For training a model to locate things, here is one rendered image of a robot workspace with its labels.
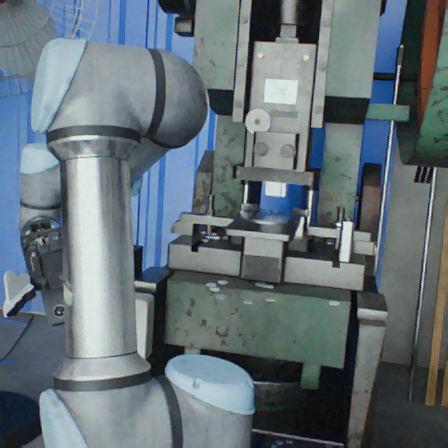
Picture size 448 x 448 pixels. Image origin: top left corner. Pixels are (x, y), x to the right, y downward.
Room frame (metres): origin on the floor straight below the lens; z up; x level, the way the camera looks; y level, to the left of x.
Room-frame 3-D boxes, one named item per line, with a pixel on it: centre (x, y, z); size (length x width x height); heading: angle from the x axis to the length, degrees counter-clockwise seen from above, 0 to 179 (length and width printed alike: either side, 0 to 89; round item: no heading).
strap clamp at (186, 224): (1.50, 0.04, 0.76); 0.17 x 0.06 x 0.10; 79
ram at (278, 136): (1.43, -0.12, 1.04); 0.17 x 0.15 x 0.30; 169
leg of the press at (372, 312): (1.56, -0.41, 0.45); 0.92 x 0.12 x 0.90; 169
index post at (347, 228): (1.32, -0.27, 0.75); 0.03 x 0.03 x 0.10; 79
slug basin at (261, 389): (1.47, -0.12, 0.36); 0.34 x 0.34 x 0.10
